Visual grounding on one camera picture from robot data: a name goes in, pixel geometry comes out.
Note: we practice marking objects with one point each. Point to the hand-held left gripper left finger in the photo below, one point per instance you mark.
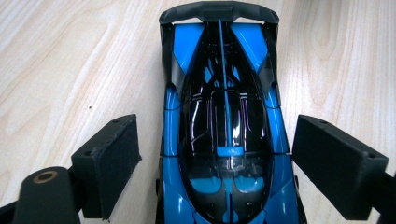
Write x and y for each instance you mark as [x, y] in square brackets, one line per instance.
[106, 165]

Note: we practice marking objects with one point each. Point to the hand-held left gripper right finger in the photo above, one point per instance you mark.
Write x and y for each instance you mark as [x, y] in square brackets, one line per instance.
[339, 168]

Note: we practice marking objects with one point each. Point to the blue toy car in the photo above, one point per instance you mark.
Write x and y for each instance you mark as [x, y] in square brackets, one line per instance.
[227, 124]

